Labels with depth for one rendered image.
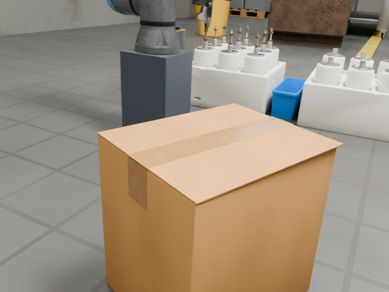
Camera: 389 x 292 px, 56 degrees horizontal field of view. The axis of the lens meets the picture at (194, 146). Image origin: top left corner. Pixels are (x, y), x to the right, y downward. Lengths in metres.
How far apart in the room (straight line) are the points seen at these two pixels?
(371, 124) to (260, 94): 0.44
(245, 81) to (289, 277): 1.05
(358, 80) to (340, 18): 2.43
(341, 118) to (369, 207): 0.55
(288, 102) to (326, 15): 2.40
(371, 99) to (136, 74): 0.87
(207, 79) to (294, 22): 2.38
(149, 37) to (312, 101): 0.70
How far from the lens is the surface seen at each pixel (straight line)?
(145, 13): 1.24
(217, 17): 4.14
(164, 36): 1.23
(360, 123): 1.55
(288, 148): 0.56
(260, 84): 1.56
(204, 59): 1.66
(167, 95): 1.21
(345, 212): 1.03
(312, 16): 3.92
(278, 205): 0.53
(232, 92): 1.61
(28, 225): 0.92
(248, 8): 7.21
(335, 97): 1.52
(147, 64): 1.21
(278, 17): 3.93
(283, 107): 1.61
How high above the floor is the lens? 0.51
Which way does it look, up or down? 24 degrees down
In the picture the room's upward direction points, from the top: 3 degrees clockwise
